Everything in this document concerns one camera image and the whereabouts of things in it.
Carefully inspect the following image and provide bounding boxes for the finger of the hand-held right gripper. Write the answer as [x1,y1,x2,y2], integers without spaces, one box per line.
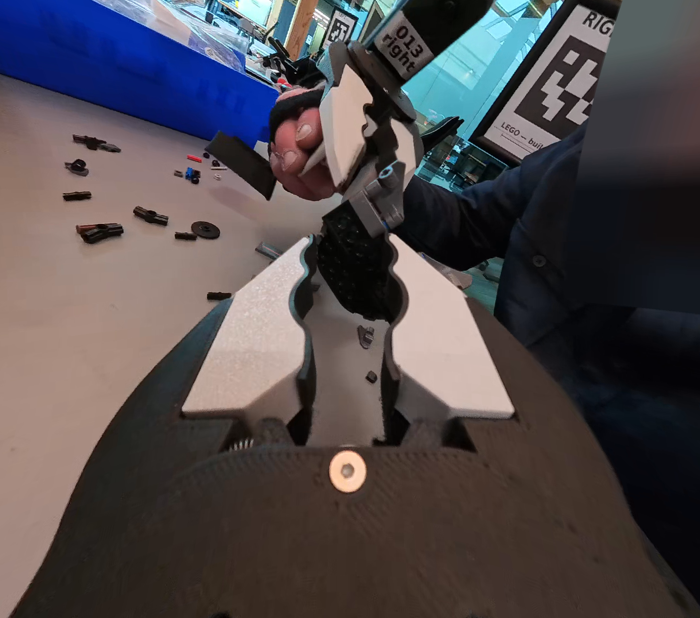
[376,113,424,189]
[300,61,379,193]

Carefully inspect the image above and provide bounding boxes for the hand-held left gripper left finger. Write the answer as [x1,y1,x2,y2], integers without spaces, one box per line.
[182,236,318,425]

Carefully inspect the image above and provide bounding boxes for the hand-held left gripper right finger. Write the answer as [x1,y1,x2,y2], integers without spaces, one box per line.
[384,234,517,430]

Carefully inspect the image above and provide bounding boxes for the dark grey lego assembly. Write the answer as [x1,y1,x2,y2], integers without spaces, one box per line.
[316,164,408,323]

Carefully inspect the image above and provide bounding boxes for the person's right forearm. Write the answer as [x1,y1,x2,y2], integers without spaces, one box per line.
[394,125,588,273]

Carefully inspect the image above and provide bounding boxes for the black lego figure model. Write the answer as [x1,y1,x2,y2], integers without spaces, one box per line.
[265,38,307,82]

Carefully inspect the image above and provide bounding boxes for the black brown angled lego connector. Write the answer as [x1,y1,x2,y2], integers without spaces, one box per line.
[76,223,124,244]

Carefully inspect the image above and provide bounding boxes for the person's right hand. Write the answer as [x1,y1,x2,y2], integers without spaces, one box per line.
[269,108,338,202]

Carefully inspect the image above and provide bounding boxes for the small framed marker sign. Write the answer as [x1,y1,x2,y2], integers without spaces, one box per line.
[327,7,360,50]

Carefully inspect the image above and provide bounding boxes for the person's torso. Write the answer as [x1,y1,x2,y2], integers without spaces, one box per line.
[495,224,700,618]

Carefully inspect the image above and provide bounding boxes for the large framed marker sign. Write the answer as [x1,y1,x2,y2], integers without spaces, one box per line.
[469,0,624,167]

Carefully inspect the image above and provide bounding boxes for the clear plastic bags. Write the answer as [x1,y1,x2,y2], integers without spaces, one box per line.
[41,0,247,74]

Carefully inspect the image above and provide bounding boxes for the blue plastic bin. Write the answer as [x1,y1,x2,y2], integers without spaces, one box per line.
[0,0,281,137]

